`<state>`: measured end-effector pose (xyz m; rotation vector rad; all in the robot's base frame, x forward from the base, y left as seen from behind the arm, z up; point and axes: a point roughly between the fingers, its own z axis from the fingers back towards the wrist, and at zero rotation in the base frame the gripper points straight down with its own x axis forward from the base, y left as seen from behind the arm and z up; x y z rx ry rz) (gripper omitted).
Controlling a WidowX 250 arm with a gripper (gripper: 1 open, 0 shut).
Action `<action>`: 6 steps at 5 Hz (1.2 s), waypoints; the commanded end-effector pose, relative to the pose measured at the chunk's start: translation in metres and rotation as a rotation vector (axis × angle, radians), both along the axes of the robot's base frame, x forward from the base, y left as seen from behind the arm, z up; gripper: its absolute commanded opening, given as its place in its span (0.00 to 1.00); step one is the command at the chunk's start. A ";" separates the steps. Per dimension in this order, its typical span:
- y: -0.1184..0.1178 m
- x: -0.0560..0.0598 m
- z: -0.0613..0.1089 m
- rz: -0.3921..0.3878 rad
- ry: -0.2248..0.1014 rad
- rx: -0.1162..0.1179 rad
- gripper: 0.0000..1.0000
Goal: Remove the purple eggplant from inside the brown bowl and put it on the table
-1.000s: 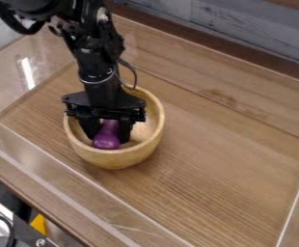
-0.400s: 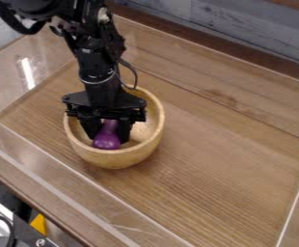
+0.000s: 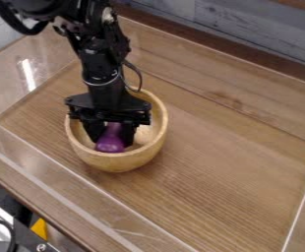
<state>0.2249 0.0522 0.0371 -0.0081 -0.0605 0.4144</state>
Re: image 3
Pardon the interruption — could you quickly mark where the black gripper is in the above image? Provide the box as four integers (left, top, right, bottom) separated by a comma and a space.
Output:
64, 75, 152, 148

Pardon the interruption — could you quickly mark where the purple toy eggplant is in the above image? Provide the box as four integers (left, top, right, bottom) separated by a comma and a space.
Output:
94, 122, 124, 154

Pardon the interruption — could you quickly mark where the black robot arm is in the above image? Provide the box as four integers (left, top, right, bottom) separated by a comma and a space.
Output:
0, 0, 150, 152

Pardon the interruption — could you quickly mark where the brown wooden bowl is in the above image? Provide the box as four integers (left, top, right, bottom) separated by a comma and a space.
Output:
64, 90, 169, 172

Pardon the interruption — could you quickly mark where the yellow warning label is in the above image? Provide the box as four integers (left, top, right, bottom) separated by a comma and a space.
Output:
30, 219, 48, 240

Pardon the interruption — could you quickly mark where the clear acrylic tray wall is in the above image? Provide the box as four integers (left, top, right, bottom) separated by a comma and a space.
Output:
0, 125, 195, 252

